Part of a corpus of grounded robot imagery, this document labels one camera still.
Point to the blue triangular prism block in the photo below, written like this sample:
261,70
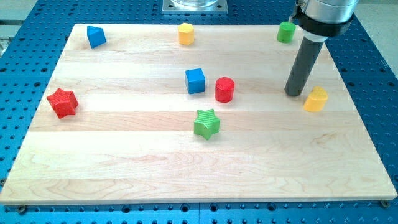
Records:
96,36

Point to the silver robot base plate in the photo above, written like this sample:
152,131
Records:
194,6

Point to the green cylinder block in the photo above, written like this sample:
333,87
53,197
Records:
286,32

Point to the yellow heart block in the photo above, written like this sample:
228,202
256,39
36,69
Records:
316,100

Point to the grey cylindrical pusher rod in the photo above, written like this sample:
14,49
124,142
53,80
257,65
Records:
302,67

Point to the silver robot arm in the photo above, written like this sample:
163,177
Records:
321,19

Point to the blue cube block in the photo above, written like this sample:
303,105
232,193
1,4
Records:
195,81

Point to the green star block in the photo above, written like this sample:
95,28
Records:
206,123

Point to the yellow hexagon block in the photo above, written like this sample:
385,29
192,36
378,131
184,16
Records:
186,34

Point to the red cylinder block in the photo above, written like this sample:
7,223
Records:
224,89

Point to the red star block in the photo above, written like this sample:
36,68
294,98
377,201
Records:
64,103

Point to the wooden board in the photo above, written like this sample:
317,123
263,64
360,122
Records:
132,140

